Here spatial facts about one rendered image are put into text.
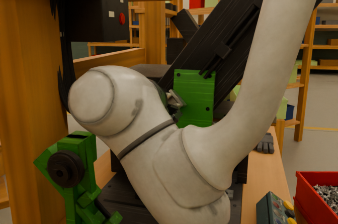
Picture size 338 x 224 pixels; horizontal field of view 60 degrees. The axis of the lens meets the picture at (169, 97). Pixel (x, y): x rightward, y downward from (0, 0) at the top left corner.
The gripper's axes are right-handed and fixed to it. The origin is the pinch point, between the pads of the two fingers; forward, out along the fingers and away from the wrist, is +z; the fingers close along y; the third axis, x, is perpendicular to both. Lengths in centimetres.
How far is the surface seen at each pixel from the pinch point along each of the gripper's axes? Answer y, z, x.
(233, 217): -33.1, 4.8, 8.0
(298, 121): -67, 309, -48
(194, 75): 2.2, 4.5, -9.2
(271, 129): -30, 76, -16
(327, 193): -50, 27, -14
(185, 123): -6.3, 4.5, 1.3
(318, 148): -103, 302, -43
